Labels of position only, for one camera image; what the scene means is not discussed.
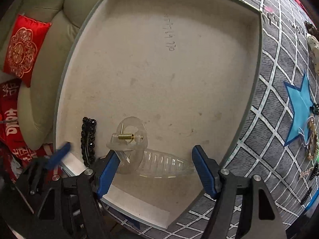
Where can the red embroidered cushion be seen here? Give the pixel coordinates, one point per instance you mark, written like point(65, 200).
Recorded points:
point(24, 45)

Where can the beige leather sofa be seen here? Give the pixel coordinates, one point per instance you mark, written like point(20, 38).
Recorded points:
point(36, 103)

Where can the red printed fabric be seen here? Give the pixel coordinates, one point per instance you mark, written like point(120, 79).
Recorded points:
point(15, 153)

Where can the leopard print scrunchie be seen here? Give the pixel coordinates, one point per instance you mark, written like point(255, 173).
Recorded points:
point(311, 29)

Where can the white dotted scrunchie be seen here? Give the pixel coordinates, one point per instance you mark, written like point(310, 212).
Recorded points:
point(314, 46)

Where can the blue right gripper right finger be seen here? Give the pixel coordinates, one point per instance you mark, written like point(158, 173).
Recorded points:
point(208, 171)

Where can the clear plastic claw clip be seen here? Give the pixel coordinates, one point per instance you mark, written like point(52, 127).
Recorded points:
point(130, 143)

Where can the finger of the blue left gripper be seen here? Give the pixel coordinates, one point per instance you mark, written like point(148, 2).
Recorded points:
point(57, 157)

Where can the shallow white tray box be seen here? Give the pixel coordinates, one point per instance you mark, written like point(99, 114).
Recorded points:
point(186, 68)

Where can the grey checked bed cover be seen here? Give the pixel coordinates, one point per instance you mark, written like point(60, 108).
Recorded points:
point(261, 147)

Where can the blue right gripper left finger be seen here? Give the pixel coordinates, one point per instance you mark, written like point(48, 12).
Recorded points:
point(106, 169)

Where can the black bow hair clip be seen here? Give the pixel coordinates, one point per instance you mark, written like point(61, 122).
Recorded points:
point(315, 109)

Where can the black beaded snap clip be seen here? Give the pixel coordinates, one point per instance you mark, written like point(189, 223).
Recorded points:
point(88, 141)

